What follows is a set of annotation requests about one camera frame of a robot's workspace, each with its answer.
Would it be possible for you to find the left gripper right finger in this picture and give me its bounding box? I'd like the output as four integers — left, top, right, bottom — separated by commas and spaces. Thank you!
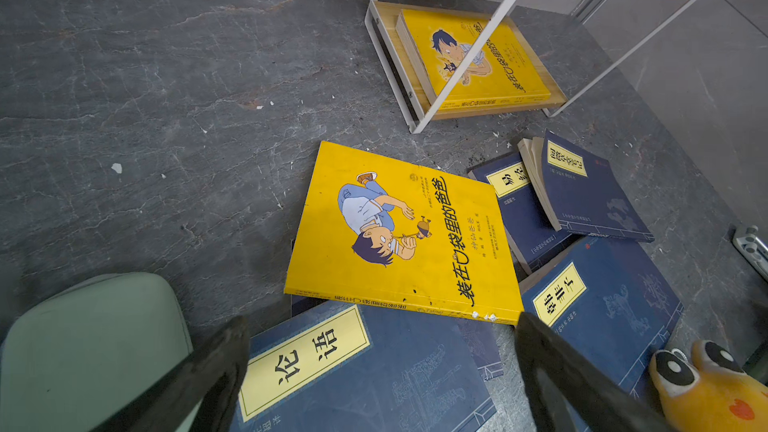
514, 312, 672, 431

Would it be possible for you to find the white wooden two-tier shelf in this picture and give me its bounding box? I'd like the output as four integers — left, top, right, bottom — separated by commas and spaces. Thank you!
364, 0, 698, 134

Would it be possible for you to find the yellow cartoon book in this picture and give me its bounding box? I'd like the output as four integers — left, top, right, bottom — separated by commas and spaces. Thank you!
285, 141, 524, 325
396, 9, 551, 111

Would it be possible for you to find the blue book Lunyu label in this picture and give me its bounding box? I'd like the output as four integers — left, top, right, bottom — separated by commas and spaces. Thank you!
230, 299, 503, 431

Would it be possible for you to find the blue book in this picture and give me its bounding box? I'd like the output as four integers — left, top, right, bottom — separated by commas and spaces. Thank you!
518, 130, 655, 243
468, 153, 578, 276
521, 237, 684, 431

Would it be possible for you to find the pale green case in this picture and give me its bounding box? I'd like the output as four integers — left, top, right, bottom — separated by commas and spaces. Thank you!
1, 272, 193, 431

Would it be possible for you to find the yellow plush toy red dress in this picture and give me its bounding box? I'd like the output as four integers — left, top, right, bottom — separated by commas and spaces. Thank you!
649, 340, 767, 431

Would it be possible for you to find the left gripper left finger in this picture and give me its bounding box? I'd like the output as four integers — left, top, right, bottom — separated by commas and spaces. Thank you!
95, 316, 249, 431

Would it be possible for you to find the yellow cartoon book in shelf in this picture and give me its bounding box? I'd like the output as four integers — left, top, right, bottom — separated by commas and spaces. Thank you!
396, 9, 551, 111

